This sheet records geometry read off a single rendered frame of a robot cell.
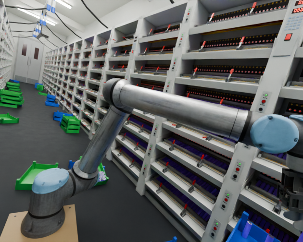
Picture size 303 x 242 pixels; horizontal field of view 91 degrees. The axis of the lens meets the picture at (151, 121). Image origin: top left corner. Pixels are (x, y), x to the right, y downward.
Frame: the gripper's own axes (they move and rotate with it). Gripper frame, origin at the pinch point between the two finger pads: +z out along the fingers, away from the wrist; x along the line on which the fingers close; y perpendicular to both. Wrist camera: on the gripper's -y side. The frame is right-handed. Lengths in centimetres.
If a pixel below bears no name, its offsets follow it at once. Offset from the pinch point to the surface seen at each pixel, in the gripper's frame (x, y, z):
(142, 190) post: -73, 78, 38
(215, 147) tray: -46, 20, -14
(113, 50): -155, 151, -126
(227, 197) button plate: -36.2, 14.1, 12.2
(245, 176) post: -34.2, 6.6, -2.1
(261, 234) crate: -7.5, 8.9, 8.9
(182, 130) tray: -60, 42, -22
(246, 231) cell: -6.2, 14.6, 8.1
